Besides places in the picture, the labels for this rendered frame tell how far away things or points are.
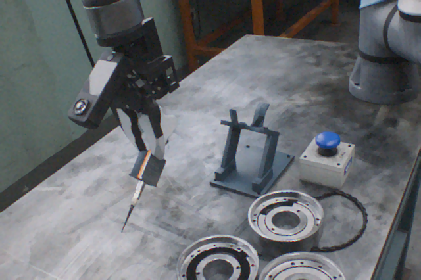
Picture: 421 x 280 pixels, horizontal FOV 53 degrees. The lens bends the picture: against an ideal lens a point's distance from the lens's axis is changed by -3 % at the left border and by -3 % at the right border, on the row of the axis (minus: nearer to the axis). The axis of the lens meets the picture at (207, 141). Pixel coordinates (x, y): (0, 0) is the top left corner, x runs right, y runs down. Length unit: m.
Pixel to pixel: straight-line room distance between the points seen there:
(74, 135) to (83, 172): 1.59
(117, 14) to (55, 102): 1.76
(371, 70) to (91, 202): 0.62
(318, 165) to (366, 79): 0.32
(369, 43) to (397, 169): 0.29
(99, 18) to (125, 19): 0.03
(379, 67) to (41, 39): 1.67
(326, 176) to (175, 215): 0.25
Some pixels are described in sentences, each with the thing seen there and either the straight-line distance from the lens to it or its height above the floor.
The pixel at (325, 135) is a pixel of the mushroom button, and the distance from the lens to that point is 0.72.
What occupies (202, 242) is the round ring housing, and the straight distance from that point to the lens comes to 0.60.
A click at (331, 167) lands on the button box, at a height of 0.84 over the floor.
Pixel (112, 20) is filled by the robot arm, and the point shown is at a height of 1.11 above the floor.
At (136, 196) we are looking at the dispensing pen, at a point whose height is 0.84.
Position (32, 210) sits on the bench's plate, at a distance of 0.81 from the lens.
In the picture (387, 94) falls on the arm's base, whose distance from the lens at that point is 0.96.
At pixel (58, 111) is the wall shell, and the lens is 2.34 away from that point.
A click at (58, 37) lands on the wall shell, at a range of 2.30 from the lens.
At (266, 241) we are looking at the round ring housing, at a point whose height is 0.83.
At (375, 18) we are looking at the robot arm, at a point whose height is 0.98.
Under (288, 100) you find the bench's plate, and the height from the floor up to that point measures 0.80.
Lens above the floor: 1.26
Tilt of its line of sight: 32 degrees down
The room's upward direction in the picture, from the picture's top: 9 degrees counter-clockwise
